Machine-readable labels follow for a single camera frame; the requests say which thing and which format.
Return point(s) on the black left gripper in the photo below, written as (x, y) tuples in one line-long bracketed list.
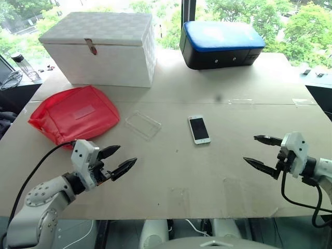
[(99, 171)]

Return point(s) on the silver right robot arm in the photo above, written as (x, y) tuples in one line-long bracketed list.
[(323, 169)]

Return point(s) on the red fabric bag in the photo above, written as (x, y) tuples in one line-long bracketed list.
[(75, 114)]

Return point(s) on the white smartphone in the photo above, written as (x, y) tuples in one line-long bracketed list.
[(199, 129)]

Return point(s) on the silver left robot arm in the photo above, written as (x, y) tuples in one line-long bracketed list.
[(39, 205)]

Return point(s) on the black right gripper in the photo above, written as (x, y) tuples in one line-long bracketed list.
[(285, 159)]

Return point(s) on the blue and black case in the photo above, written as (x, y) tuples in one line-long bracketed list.
[(220, 46)]

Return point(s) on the small dark gadget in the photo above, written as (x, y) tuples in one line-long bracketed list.
[(320, 74)]

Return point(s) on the clear water bottle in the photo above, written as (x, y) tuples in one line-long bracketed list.
[(24, 66)]

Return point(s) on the dark cloth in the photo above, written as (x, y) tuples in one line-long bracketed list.
[(5, 124)]

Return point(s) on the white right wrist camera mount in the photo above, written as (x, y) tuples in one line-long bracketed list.
[(298, 153)]

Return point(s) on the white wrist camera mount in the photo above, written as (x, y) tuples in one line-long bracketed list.
[(81, 160), (298, 153)]

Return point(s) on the eyeglasses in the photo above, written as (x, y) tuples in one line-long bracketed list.
[(11, 77)]

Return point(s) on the white robot leg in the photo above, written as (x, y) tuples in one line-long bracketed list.
[(227, 229), (154, 233)]

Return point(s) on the clear tape strip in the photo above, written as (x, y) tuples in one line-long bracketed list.
[(241, 101), (303, 101)]

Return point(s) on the white woven lidded box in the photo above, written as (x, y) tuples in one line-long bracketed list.
[(103, 59)]

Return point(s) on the small black gadget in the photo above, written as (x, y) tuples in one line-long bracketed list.
[(306, 71)]

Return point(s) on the black window post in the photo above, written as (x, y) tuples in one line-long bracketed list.
[(193, 10)]

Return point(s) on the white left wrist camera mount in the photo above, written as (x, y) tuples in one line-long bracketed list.
[(81, 160)]

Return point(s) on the clear phone case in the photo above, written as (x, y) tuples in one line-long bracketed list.
[(153, 131)]

